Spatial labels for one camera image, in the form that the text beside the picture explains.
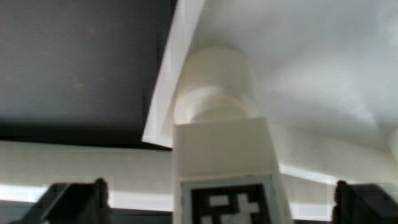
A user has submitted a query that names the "white table leg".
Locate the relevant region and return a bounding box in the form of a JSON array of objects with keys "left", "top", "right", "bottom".
[{"left": 173, "top": 47, "right": 294, "bottom": 224}]

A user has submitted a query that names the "white L-shaped obstacle fence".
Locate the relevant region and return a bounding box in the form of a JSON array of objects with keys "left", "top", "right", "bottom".
[{"left": 0, "top": 141, "right": 173, "bottom": 211}]

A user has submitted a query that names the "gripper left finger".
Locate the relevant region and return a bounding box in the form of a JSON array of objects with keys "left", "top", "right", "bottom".
[{"left": 17, "top": 178, "right": 113, "bottom": 224}]

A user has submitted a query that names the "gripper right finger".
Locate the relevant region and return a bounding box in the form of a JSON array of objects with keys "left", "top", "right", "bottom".
[{"left": 333, "top": 180, "right": 398, "bottom": 224}]

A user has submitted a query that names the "white square table top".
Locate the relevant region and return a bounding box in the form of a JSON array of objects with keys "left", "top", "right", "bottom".
[{"left": 141, "top": 0, "right": 398, "bottom": 221}]

